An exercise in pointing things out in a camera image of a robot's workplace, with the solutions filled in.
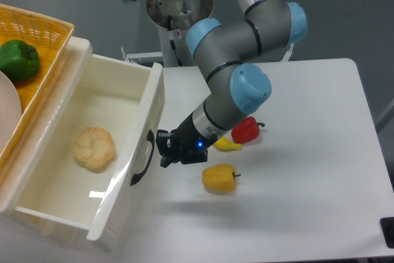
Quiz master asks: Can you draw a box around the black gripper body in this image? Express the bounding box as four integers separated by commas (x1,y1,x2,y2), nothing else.
171,118,215,164

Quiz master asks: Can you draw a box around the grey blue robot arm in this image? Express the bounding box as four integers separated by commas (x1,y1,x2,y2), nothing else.
123,0,308,168

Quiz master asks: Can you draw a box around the white drawer cabinet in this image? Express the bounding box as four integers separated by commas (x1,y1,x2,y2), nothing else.
1,37,92,245

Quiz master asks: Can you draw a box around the yellow banana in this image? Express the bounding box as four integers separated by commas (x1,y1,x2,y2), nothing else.
213,137,242,152

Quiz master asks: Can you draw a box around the yellow bell pepper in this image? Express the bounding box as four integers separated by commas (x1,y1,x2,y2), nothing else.
202,164,241,193

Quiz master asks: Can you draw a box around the red bell pepper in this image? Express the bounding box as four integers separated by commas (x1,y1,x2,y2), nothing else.
231,116,265,144

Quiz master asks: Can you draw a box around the beige bread roll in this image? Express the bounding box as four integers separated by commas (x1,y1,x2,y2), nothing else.
73,127,115,170

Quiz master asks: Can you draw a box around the yellow woven basket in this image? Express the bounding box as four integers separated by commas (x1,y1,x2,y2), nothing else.
1,4,74,168

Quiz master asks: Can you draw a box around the white round plate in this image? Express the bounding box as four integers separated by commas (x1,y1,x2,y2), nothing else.
0,72,22,151

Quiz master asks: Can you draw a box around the green bell pepper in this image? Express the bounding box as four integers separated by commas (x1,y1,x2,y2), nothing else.
1,39,40,82

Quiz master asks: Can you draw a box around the black corner device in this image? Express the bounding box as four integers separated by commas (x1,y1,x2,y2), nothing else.
380,217,394,249

